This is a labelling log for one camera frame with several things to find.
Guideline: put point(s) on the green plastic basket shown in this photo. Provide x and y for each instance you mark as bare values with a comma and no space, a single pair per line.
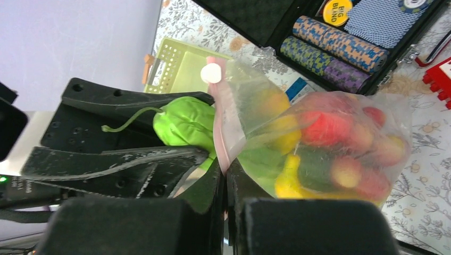
177,66

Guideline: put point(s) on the yellow toy mango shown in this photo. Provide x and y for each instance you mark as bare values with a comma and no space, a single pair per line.
274,127

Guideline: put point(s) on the clear zip top bag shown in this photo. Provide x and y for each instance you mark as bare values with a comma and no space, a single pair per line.
232,99

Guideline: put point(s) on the black poker chip case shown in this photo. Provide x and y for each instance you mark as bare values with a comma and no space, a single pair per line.
325,54

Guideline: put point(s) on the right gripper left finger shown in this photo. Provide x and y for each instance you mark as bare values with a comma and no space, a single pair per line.
191,223

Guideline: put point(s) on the blue playing cards deck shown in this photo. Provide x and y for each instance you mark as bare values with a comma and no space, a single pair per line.
384,23

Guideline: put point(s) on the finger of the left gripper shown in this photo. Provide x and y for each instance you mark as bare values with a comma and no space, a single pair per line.
86,106
153,172

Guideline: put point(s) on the yellow toy banana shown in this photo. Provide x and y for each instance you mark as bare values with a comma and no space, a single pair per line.
287,186

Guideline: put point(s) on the white bag zipper slider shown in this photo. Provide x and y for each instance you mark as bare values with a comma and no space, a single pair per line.
211,73

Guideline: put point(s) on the yellow big blind button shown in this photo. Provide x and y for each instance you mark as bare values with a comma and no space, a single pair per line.
335,12

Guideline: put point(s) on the green toy cucumber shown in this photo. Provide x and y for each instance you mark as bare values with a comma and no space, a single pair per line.
185,121

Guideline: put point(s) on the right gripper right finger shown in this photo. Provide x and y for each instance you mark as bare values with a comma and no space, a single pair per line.
260,224

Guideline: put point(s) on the red strawberry bunch toy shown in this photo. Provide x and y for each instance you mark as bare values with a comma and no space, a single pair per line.
350,152

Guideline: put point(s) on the red lego brick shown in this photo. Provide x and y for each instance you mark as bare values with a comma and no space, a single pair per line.
438,79

